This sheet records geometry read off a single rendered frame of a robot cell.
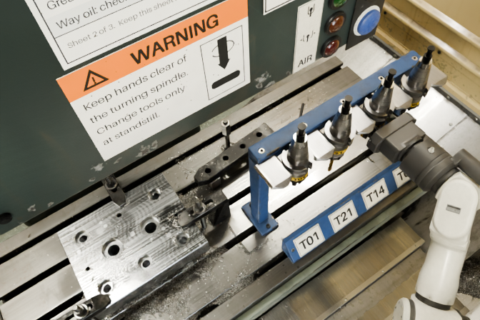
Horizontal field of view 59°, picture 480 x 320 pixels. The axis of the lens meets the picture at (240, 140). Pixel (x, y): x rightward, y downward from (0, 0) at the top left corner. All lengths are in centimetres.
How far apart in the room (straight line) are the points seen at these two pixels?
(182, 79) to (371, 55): 130
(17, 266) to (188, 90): 94
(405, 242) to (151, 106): 109
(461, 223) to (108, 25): 72
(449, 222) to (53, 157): 71
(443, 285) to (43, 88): 79
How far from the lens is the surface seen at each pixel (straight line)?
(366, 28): 49
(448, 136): 149
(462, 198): 87
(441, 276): 92
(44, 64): 30
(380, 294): 129
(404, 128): 95
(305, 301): 120
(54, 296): 118
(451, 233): 88
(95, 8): 29
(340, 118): 84
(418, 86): 99
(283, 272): 109
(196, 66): 36
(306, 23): 42
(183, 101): 38
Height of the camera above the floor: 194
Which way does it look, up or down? 56 degrees down
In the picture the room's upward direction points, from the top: 4 degrees counter-clockwise
